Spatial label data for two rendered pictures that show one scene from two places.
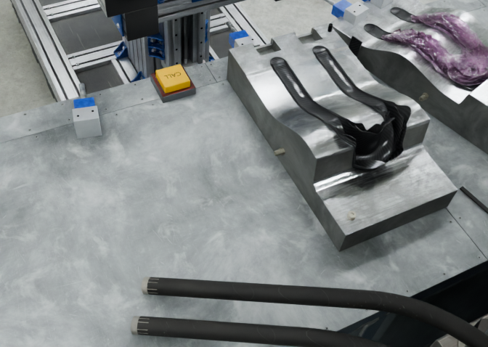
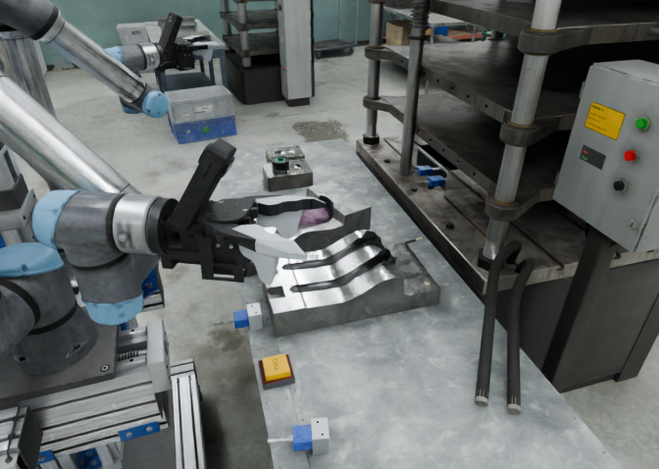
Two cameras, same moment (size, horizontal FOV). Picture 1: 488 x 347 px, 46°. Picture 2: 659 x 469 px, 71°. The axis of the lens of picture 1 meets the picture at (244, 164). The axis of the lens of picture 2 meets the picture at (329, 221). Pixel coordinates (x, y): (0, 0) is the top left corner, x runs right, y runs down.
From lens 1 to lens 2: 109 cm
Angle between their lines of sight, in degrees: 57
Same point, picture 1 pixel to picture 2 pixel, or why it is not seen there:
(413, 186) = (403, 256)
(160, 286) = (485, 388)
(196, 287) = (487, 364)
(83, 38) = not seen: outside the picture
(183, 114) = (310, 370)
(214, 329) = (516, 357)
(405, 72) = (309, 239)
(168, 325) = (516, 384)
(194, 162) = (364, 367)
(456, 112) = (343, 230)
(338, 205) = (419, 287)
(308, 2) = not seen: hidden behind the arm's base
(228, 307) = not seen: hidden behind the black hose
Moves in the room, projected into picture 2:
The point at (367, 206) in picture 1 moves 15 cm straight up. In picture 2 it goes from (419, 276) to (424, 234)
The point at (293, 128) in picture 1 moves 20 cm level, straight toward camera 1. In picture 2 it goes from (372, 285) to (444, 303)
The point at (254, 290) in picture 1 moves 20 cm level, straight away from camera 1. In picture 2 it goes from (490, 330) to (414, 311)
